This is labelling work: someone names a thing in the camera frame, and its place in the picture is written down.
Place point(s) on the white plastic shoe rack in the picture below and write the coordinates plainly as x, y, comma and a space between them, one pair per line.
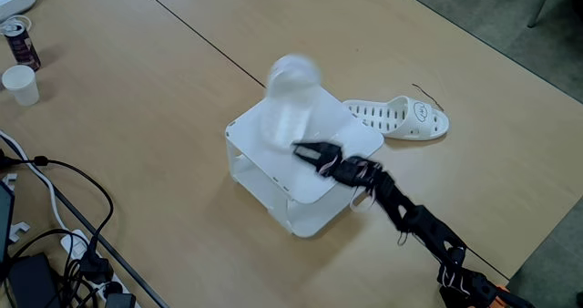
273, 171

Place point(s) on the gray chair leg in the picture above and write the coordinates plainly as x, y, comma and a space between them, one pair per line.
542, 3

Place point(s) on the white slipper with dog print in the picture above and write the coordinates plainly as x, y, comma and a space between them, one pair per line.
401, 119
291, 94

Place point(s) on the white power strip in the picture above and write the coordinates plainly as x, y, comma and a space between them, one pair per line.
75, 244

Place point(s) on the black power plug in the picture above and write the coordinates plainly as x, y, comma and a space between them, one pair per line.
119, 300
98, 269

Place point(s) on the white paper cup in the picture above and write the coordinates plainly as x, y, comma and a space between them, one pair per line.
22, 87

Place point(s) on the purple drink can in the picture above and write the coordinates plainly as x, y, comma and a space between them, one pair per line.
23, 48

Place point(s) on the white printed bracket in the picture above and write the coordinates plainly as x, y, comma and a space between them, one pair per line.
9, 180
19, 229

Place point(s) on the black power adapter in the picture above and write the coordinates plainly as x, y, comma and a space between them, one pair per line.
34, 283

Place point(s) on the black laptop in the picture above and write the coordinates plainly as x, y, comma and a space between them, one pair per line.
5, 221

